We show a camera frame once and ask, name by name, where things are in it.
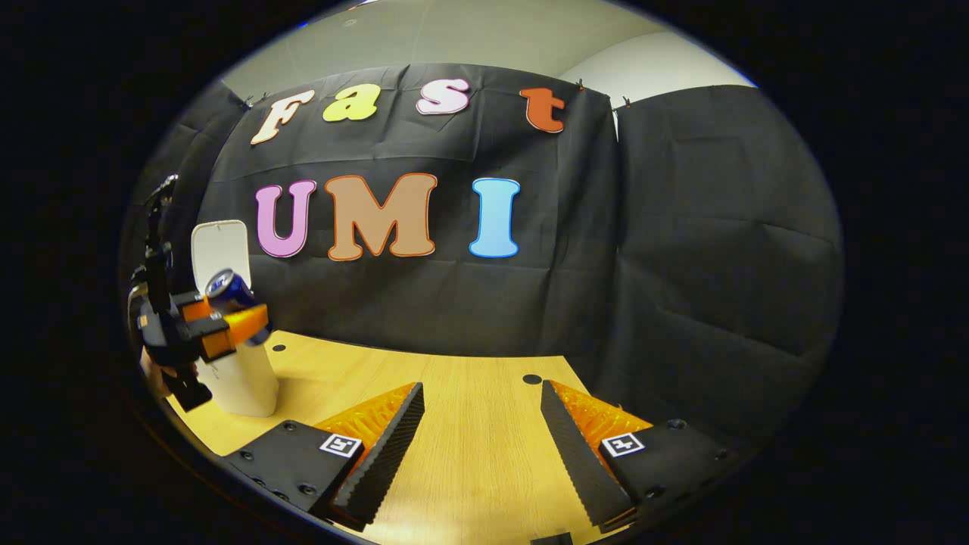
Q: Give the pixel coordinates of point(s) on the white desktop garbage bin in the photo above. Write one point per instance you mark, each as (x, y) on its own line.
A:
(242, 386)

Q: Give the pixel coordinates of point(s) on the wooden desktop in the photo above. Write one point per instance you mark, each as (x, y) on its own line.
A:
(469, 424)

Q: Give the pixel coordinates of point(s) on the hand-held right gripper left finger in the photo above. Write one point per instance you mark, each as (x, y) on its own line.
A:
(394, 446)

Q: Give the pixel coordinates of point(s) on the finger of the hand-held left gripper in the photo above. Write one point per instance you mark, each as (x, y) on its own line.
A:
(193, 306)
(242, 325)

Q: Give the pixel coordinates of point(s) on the black backdrop cloth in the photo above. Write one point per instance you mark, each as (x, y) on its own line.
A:
(530, 303)

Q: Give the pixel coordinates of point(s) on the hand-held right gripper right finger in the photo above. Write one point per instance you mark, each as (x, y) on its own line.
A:
(575, 462)

